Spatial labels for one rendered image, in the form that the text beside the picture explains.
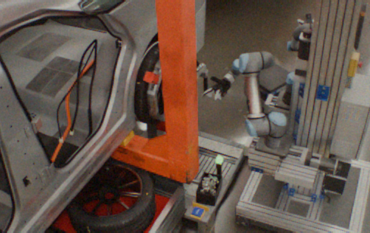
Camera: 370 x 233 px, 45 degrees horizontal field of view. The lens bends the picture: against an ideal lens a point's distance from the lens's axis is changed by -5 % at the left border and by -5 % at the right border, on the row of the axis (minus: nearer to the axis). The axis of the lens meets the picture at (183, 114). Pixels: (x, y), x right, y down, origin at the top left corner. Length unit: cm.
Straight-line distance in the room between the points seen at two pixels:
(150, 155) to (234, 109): 164
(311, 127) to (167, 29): 124
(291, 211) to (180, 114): 124
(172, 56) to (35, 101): 135
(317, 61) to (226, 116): 193
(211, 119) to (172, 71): 197
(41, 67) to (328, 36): 219
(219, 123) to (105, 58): 163
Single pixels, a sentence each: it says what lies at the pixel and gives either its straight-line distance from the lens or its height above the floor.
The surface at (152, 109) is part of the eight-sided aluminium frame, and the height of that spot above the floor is 79.
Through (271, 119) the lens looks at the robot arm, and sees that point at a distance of 304.
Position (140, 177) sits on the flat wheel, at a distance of 343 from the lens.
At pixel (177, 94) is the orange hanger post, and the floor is 131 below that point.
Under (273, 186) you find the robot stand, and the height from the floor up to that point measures 21.
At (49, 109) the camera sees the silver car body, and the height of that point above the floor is 89.
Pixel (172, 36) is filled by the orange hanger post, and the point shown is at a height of 171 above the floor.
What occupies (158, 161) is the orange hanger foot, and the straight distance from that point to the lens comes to 331.
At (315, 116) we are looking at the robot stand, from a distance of 316.
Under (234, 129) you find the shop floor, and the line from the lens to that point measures 452.
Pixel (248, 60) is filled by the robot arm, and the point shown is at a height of 138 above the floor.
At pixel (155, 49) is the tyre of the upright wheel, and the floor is 118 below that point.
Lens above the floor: 301
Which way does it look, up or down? 40 degrees down
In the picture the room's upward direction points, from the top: 3 degrees counter-clockwise
